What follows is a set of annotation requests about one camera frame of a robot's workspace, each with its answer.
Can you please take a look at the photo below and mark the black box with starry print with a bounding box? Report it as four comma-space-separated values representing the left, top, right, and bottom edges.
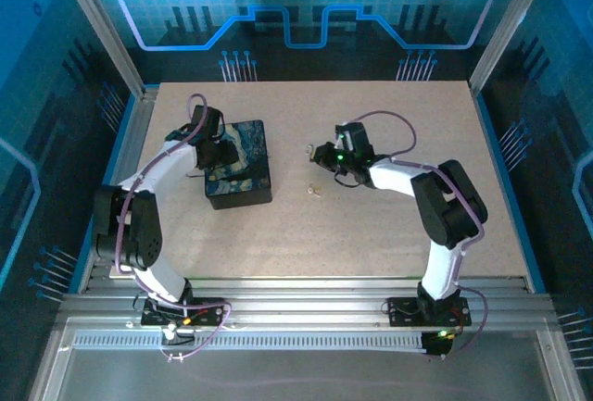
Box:
203, 119, 274, 211

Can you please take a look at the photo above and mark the black controller box green light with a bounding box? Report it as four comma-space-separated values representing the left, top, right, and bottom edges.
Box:
420, 328, 459, 361

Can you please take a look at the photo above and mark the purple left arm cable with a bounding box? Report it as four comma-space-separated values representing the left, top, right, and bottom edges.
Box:
113, 92, 233, 363

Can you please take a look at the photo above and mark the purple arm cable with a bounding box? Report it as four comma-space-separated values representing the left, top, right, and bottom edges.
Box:
113, 92, 233, 363
349, 109, 490, 358

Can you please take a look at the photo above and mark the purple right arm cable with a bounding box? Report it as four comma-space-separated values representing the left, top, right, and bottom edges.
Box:
349, 109, 490, 358

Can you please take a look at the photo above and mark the aluminium side frame rail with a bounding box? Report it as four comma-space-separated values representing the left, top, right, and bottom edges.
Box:
77, 87, 161, 294

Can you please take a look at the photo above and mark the aluminium front frame rail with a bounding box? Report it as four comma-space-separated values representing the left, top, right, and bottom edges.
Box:
58, 278, 558, 326

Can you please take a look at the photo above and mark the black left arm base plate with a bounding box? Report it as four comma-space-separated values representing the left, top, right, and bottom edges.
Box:
141, 295, 227, 328

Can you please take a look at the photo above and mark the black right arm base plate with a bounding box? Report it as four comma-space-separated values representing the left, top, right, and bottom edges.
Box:
386, 295, 473, 328

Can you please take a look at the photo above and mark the aluminium frame post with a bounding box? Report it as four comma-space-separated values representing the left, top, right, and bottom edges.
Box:
468, 0, 560, 93
51, 0, 145, 97

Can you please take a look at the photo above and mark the slotted grey cable duct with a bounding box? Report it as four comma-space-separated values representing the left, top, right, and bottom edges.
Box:
72, 332, 426, 352

